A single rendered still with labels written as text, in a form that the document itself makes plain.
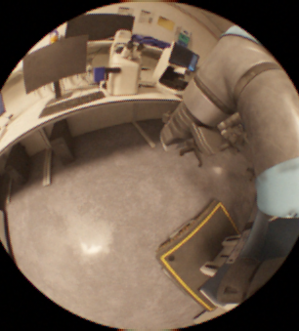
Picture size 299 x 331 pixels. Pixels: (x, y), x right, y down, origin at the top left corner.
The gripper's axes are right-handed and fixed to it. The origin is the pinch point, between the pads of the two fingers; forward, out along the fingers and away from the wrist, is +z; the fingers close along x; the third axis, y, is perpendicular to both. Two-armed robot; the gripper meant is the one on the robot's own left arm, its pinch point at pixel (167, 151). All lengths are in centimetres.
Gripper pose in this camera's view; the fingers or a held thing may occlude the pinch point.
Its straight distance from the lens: 36.0
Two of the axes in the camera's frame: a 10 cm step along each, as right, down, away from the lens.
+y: -3.1, -9.4, 1.2
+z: -2.1, 1.9, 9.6
